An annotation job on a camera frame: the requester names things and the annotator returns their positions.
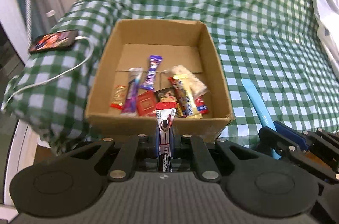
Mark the light blue stick packet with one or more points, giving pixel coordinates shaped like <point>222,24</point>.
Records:
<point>258,102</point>

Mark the puffed rice bar packet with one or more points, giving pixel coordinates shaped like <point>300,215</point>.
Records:
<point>185,73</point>

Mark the dark brown snack packet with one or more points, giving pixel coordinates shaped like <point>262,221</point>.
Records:
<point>164,93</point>

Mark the red white coffee stick packet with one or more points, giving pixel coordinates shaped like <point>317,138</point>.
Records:
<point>165,118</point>

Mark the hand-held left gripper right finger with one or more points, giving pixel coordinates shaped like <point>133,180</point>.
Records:
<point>204,160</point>

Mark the red square snack packet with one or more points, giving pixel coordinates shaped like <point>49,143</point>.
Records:
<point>147,104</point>

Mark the white printed cloth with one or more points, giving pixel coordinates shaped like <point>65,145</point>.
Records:
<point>324,9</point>

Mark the black smartphone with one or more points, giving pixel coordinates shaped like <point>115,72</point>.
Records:
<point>53,40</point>

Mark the purple silver stick packet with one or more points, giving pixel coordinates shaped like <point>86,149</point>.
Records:
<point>132,91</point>

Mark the small white clip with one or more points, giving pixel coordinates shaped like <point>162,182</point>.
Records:
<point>49,13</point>

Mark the cardboard box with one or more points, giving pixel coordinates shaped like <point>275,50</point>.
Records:
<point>159,36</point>

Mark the dark red stick packet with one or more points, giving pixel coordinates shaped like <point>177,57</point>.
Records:
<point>177,99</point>

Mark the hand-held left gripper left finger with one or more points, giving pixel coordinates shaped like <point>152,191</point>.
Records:
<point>127,157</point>

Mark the purple chocolate packet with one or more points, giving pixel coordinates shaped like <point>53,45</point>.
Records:
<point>152,70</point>

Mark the red white snack packet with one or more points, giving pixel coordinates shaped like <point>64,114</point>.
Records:
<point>201,105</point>

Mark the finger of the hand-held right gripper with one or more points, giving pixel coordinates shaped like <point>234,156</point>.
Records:
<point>296,138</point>
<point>272,140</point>

